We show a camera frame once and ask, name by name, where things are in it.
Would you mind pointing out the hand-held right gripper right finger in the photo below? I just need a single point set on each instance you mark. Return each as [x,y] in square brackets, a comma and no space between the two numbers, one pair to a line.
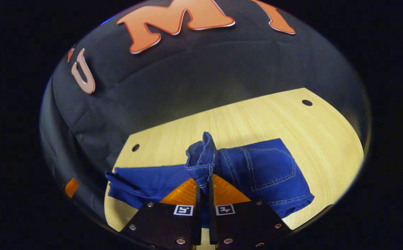
[246,222]

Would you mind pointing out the blue jeans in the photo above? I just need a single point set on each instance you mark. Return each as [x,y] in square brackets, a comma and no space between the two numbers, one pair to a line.
[267,166]

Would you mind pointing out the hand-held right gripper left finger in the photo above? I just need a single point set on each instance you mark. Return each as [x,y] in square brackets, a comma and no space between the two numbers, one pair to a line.
[166,222]

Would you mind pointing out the black backdrop cloth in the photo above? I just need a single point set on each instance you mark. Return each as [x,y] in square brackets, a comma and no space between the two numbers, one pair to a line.
[187,76]

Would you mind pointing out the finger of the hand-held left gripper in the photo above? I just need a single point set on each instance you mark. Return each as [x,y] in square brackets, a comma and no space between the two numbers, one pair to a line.
[71,187]

